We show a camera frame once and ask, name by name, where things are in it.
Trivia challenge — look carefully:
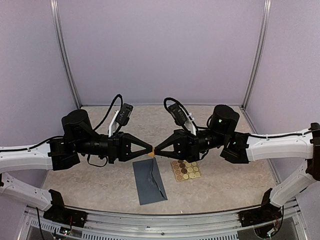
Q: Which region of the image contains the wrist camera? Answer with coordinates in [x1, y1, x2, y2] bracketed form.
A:
[163, 97, 198, 136]
[108, 103, 134, 137]

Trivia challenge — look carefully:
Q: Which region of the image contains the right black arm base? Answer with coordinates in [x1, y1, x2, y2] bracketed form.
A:
[238, 188, 283, 227]

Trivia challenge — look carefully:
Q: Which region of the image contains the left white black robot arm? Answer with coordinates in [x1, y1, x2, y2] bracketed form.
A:
[0, 109, 153, 223]

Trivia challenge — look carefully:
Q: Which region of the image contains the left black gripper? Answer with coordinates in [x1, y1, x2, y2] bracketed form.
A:
[74, 131, 153, 164]

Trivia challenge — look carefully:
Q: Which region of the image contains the left aluminium corner post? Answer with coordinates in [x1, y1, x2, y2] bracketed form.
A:
[49, 0, 82, 109]

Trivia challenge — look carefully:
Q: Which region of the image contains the aluminium corner post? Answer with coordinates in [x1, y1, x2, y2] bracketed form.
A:
[241, 0, 272, 112]
[49, 0, 82, 109]

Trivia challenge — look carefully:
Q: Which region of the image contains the front aluminium frame rail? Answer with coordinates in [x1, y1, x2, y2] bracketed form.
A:
[14, 197, 310, 240]

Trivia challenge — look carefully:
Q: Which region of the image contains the single round tan sticker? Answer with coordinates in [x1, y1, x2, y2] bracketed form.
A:
[147, 147, 155, 158]

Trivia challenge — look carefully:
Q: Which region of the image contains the right aluminium corner post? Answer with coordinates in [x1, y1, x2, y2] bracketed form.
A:
[241, 0, 272, 112]

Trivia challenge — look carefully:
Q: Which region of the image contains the round sticker seal sheet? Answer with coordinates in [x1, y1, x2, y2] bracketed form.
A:
[171, 160, 202, 182]

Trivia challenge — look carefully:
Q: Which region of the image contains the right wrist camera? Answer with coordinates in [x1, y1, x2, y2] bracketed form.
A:
[163, 97, 198, 136]

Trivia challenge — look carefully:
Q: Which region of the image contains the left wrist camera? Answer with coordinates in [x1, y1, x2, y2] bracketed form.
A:
[108, 103, 134, 137]

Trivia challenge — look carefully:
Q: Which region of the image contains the blue grey envelope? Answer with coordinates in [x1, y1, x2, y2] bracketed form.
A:
[132, 157, 168, 206]

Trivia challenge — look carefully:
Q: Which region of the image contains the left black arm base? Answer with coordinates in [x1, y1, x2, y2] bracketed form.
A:
[43, 189, 88, 228]

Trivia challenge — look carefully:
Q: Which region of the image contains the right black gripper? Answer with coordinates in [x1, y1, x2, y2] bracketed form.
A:
[153, 129, 227, 164]

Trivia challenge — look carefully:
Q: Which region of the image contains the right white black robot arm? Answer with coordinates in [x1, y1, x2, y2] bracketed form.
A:
[154, 103, 320, 222]

